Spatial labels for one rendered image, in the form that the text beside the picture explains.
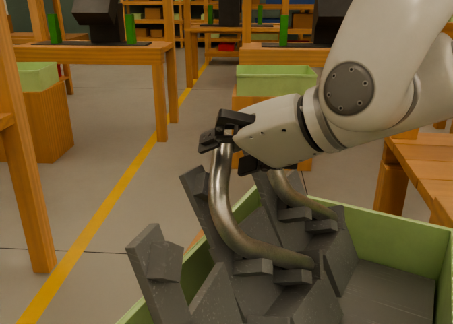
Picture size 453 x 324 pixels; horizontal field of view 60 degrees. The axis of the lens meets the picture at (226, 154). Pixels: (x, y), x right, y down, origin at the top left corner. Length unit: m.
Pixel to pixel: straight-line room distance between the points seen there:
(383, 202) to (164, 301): 1.31
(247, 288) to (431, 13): 0.45
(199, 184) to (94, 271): 1.74
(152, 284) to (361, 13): 0.31
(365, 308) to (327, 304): 0.10
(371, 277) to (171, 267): 0.55
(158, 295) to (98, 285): 1.77
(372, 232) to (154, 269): 0.58
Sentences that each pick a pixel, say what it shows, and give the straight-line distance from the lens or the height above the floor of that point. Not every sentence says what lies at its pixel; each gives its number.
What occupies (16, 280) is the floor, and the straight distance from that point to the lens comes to 2.37.
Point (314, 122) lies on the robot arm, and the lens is 0.45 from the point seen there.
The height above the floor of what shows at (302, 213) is 1.01.
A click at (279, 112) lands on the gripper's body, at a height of 1.24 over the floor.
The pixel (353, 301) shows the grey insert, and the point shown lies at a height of 0.85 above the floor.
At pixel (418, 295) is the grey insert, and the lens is 0.86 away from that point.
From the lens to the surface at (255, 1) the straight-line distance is 7.96.
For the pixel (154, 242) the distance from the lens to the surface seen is 0.40.
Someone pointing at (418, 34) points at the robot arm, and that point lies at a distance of 0.36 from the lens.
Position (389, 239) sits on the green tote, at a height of 0.91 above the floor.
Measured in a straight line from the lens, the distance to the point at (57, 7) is 5.92.
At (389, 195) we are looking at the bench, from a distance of 1.63.
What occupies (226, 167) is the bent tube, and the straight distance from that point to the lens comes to 0.56.
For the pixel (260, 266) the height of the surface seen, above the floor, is 1.02.
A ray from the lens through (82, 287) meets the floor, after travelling 2.20.
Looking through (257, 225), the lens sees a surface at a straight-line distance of 0.67.
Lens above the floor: 1.38
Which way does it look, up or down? 23 degrees down
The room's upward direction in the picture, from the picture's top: straight up
